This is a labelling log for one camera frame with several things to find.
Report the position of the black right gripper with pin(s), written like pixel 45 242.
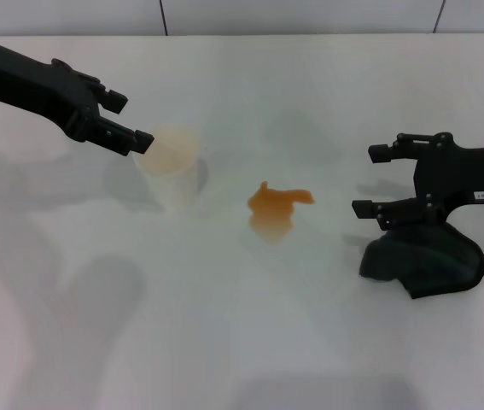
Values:
pixel 463 175

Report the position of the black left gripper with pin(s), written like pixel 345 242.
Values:
pixel 36 89

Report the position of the white paper cup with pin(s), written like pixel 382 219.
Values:
pixel 173 179

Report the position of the dark blue rag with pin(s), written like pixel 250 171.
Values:
pixel 421 265

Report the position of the brown water stain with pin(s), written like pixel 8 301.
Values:
pixel 271 205

